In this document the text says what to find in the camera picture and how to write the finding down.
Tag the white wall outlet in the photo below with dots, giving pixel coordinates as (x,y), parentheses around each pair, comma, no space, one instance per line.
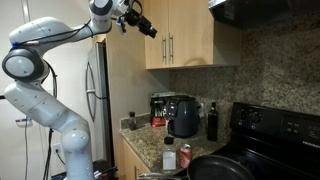
(57,148)

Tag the clear plastic bottle black cap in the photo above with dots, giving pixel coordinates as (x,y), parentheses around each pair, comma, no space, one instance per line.
(169,156)

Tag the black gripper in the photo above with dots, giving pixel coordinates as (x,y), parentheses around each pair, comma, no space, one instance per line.
(135,18)

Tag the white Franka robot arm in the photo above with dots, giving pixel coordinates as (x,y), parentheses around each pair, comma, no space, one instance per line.
(40,33)

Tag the small dark pepper grinder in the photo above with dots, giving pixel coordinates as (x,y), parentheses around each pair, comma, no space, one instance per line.
(132,121)

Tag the dark grey air fryer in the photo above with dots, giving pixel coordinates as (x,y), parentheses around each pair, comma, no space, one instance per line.
(183,116)

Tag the tall wooden side panel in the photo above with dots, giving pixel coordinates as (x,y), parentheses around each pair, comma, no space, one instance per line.
(126,83)

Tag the black electric stove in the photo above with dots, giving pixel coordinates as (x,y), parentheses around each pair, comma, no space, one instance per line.
(273,133)

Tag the red soda can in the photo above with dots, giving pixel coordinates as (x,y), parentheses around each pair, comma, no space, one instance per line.
(185,156)

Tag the wooden wall cupboard body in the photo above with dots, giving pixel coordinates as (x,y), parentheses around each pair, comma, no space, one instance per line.
(226,46)

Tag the wooden base cabinet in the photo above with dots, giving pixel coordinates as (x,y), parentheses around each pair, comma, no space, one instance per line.
(131,163)

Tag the dark glass bottle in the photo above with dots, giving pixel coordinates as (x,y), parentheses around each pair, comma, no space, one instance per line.
(212,123)

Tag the stainless steel refrigerator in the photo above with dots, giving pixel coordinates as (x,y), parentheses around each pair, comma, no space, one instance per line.
(100,100)

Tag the black range hood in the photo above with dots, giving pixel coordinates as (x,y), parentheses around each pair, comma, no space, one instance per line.
(260,13)

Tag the black frying pan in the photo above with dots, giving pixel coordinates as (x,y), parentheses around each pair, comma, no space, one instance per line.
(220,168)

